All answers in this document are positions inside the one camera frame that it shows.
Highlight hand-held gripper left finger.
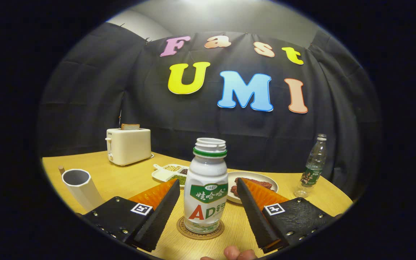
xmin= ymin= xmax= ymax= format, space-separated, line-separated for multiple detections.
xmin=80 ymin=179 xmax=181 ymax=253

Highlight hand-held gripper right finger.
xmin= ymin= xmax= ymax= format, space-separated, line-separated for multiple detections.
xmin=237 ymin=178 xmax=338 ymax=253

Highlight round wooden coaster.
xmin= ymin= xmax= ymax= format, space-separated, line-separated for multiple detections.
xmin=176 ymin=216 xmax=225 ymax=240

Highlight white juice bottle green label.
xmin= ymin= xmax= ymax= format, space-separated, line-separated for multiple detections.
xmin=183 ymin=138 xmax=229 ymax=234

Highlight white cup with wooden handle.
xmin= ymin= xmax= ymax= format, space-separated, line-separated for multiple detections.
xmin=58 ymin=165 xmax=104 ymax=213

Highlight clear plastic water bottle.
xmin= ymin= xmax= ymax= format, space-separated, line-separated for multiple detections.
xmin=294 ymin=134 xmax=328 ymax=198

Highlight white round plate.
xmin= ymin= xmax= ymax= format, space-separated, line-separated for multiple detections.
xmin=226 ymin=171 xmax=279 ymax=205

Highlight white divided dish with beans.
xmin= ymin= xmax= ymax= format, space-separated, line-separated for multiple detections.
xmin=152 ymin=164 xmax=190 ymax=188

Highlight wooden table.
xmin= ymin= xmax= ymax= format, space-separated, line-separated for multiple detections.
xmin=41 ymin=151 xmax=354 ymax=260

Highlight cream toaster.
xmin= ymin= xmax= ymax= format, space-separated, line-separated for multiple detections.
xmin=105 ymin=128 xmax=154 ymax=166

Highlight black backdrop cloth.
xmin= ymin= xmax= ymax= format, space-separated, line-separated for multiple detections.
xmin=36 ymin=22 xmax=380 ymax=199

